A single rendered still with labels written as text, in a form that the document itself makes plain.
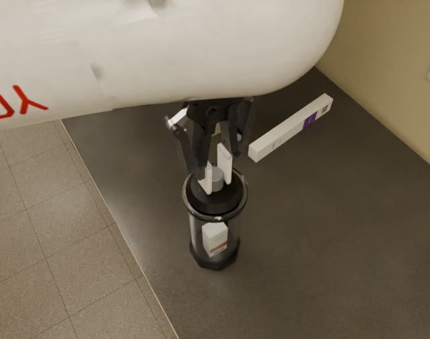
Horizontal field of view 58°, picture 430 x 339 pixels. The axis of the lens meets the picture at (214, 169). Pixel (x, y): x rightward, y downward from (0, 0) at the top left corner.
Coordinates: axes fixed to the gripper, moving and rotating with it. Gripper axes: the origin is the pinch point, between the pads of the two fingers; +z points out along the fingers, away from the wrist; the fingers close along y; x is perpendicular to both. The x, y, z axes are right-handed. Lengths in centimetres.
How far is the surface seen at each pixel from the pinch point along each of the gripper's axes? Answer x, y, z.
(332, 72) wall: -28, -58, 28
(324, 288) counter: 18.4, -13.7, 28.1
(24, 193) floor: -113, 43, 122
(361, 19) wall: -25, -58, 9
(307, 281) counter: 15.6, -11.9, 28.1
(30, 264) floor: -74, 52, 122
